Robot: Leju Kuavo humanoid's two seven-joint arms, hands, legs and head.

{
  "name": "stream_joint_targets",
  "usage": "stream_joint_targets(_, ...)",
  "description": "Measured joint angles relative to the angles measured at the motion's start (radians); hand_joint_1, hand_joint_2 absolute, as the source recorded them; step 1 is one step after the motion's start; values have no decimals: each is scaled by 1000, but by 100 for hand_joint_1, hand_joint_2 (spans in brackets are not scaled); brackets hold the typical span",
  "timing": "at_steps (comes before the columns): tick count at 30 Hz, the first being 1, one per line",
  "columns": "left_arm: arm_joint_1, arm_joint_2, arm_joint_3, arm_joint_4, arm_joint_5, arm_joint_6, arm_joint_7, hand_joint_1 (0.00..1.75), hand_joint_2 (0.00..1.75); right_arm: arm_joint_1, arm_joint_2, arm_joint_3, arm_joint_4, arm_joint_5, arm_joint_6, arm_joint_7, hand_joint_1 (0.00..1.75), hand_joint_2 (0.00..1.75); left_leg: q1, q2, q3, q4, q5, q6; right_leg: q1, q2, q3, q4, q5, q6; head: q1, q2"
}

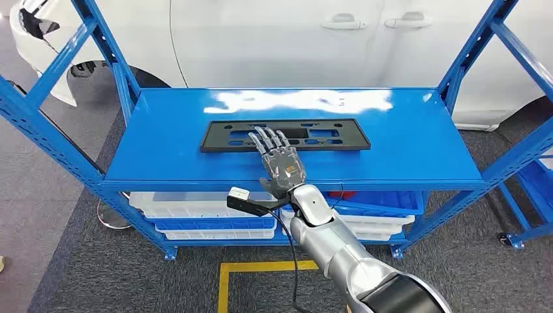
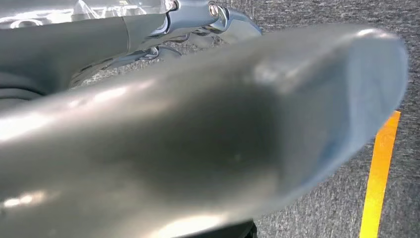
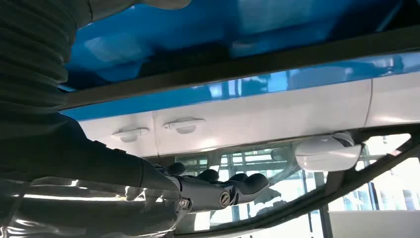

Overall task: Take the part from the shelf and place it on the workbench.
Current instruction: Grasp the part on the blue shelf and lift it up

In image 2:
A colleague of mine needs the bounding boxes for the yellow floor tape marking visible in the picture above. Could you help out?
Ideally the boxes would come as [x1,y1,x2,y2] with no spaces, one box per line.
[359,111,402,238]

